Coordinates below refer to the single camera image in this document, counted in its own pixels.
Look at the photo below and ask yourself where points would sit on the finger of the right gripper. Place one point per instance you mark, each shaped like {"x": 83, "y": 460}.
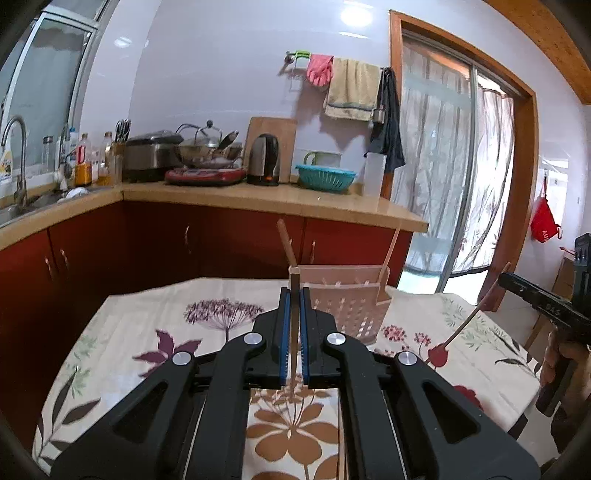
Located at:
{"x": 518, "y": 286}

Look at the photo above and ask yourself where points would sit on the floral tablecloth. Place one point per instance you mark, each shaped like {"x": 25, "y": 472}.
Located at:
{"x": 292, "y": 433}

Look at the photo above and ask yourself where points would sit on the pink rubber glove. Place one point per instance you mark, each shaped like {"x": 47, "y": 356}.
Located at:
{"x": 319, "y": 72}

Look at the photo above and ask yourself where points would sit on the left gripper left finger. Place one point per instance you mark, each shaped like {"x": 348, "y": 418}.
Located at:
{"x": 186, "y": 420}

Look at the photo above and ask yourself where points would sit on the sliding glass door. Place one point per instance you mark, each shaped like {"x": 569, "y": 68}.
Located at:
{"x": 470, "y": 132}

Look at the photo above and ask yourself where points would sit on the white plastic container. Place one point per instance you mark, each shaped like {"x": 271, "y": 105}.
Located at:
{"x": 373, "y": 174}

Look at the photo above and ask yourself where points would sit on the red hanging bag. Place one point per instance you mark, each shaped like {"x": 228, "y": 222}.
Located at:
{"x": 543, "y": 225}

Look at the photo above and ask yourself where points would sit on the yellow oil bottle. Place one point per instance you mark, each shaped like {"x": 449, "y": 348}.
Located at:
{"x": 105, "y": 169}

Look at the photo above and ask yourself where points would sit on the beige countertop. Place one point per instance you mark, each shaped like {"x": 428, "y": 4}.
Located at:
{"x": 284, "y": 199}

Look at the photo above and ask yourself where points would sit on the window with aluminium frame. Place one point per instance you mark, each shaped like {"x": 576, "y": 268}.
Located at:
{"x": 41, "y": 82}

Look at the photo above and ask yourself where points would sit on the green mug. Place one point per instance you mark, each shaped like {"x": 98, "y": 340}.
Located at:
{"x": 319, "y": 158}

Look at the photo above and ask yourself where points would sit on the knife block with knives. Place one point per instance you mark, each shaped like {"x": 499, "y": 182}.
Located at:
{"x": 121, "y": 136}

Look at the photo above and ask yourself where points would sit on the wooden cutting board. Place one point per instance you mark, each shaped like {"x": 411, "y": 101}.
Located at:
{"x": 285, "y": 129}

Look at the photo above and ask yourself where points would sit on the silver rice cooker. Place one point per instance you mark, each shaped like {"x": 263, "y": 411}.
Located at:
{"x": 147, "y": 157}

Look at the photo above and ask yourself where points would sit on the beige towel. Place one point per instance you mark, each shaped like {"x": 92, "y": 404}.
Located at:
{"x": 353, "y": 90}

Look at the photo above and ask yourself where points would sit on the red induction cooker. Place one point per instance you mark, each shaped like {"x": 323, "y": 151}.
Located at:
{"x": 204, "y": 177}

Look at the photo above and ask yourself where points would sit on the black electric kettle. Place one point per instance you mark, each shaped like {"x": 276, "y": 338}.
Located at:
{"x": 263, "y": 167}

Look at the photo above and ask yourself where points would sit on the steel wok with lid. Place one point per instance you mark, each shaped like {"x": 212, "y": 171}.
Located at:
{"x": 208, "y": 148}

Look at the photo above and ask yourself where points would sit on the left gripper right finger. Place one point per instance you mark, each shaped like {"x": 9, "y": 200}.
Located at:
{"x": 401, "y": 419}

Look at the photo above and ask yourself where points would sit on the red kitchen cabinets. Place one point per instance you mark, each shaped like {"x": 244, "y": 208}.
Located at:
{"x": 53, "y": 281}

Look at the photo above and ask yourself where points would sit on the pink perforated utensil holder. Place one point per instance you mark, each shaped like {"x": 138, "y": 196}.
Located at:
{"x": 355, "y": 295}

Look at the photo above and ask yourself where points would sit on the red label oil bottle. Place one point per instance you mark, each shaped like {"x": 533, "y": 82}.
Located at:
{"x": 83, "y": 170}

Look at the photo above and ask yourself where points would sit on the dark grey cloth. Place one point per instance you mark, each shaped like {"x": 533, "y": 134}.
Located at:
{"x": 385, "y": 137}

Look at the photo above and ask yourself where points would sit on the white cleaner bottle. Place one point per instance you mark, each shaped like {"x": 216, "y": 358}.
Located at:
{"x": 6, "y": 163}

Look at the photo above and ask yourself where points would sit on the wooden chopstick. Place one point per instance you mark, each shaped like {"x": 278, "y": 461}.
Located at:
{"x": 476, "y": 309}
{"x": 294, "y": 319}
{"x": 387, "y": 259}
{"x": 286, "y": 243}

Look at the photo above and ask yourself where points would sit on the steel sink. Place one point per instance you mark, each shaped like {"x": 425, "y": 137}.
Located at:
{"x": 12, "y": 213}

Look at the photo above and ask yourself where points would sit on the teal plastic basket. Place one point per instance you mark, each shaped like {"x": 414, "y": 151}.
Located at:
{"x": 328, "y": 179}

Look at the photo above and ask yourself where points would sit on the wall towel rack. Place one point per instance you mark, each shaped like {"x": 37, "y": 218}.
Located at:
{"x": 296, "y": 63}

